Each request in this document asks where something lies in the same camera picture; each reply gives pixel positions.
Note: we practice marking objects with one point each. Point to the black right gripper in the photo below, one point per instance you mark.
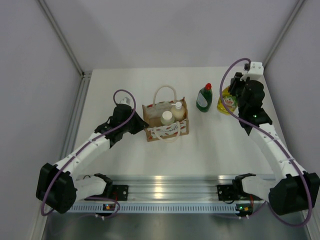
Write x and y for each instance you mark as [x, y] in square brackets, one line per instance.
[235, 82]

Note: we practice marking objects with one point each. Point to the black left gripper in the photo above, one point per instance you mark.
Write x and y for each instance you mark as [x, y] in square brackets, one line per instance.
[140, 124]

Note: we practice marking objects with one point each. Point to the watermelon print canvas bag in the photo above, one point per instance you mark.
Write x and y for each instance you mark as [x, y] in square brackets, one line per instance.
[152, 115]

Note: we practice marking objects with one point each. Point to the yellow dish soap bottle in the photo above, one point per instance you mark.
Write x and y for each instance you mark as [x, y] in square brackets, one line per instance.
[229, 100]

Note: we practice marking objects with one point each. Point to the white pump lotion bottle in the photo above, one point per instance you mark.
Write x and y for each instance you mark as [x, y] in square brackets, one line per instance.
[178, 111]

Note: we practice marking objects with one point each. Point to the green dish soap bottle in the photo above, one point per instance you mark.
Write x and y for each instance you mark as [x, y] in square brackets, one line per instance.
[204, 98]

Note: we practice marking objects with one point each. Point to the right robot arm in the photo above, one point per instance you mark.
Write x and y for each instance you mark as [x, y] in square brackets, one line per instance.
[294, 189]

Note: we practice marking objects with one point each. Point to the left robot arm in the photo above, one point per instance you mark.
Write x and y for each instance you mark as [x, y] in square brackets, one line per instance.
[58, 184]

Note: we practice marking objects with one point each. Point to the white cap cream bottle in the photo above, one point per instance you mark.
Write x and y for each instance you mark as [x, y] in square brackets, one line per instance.
[167, 118]

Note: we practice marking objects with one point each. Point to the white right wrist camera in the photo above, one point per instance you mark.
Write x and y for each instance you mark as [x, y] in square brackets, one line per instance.
[255, 72]

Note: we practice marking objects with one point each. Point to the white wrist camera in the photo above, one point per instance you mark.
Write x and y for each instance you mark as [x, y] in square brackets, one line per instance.
[125, 101]
[255, 72]

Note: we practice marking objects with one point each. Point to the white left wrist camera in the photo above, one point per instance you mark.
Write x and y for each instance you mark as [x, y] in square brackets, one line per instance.
[125, 101]

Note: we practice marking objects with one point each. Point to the aluminium mounting rail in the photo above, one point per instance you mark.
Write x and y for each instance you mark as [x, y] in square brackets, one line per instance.
[175, 188]

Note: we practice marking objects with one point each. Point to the white slotted cable duct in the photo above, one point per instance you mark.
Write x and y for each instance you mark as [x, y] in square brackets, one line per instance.
[108, 208]

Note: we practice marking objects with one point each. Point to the aluminium frame post right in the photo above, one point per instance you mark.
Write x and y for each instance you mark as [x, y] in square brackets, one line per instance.
[285, 28]

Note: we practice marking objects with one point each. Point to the aluminium frame post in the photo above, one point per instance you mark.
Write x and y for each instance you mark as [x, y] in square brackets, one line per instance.
[60, 35]
[285, 28]

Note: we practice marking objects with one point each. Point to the aluminium frame post left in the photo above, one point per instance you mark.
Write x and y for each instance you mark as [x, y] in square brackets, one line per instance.
[60, 35]

